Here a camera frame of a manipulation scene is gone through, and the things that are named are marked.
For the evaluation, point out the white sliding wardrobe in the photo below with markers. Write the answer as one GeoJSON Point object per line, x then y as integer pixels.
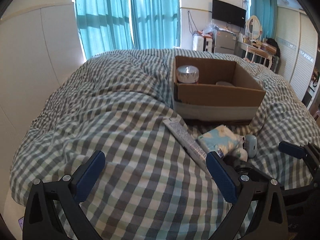
{"type": "Point", "coordinates": [298, 41]}

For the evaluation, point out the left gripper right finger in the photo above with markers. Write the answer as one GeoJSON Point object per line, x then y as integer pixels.
{"type": "Point", "coordinates": [241, 188]}

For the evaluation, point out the black wall television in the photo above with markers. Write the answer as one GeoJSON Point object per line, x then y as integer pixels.
{"type": "Point", "coordinates": [228, 13]}

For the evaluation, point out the teal window curtains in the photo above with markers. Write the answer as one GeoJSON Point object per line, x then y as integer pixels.
{"type": "Point", "coordinates": [106, 25]}

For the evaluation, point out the silver mini fridge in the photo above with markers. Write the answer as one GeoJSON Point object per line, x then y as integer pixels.
{"type": "Point", "coordinates": [224, 42]}

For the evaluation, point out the white toothpaste tube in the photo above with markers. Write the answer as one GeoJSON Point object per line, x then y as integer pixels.
{"type": "Point", "coordinates": [188, 142]}

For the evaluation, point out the brown cardboard box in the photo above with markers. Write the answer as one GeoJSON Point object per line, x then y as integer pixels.
{"type": "Point", "coordinates": [206, 102]}

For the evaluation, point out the teal side curtain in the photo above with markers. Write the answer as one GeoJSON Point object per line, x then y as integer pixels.
{"type": "Point", "coordinates": [267, 13]}

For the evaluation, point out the checkered bed duvet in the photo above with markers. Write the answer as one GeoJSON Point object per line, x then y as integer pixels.
{"type": "Point", "coordinates": [150, 187]}

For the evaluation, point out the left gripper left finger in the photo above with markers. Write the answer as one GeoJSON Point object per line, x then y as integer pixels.
{"type": "Point", "coordinates": [41, 219]}

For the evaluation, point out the round bowl in box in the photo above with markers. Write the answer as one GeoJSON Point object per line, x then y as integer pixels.
{"type": "Point", "coordinates": [224, 83]}

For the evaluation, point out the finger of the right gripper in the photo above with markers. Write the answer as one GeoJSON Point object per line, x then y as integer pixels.
{"type": "Point", "coordinates": [309, 153]}

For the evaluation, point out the clear lidded jar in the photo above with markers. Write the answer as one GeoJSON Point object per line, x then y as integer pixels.
{"type": "Point", "coordinates": [188, 74]}

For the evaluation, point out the white dressing table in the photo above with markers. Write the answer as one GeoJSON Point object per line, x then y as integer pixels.
{"type": "Point", "coordinates": [249, 49]}

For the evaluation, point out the small light blue device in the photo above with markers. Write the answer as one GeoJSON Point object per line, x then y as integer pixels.
{"type": "Point", "coordinates": [251, 145]}

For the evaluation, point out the white bear figurine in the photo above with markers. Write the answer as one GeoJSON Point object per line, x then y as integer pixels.
{"type": "Point", "coordinates": [240, 151]}

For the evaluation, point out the white oval vanity mirror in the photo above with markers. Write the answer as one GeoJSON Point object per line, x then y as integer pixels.
{"type": "Point", "coordinates": [253, 28]}

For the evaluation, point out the white floor appliance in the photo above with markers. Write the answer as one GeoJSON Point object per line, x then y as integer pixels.
{"type": "Point", "coordinates": [198, 42]}

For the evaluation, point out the blue cloud tissue pack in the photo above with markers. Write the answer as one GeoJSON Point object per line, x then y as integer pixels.
{"type": "Point", "coordinates": [220, 140]}

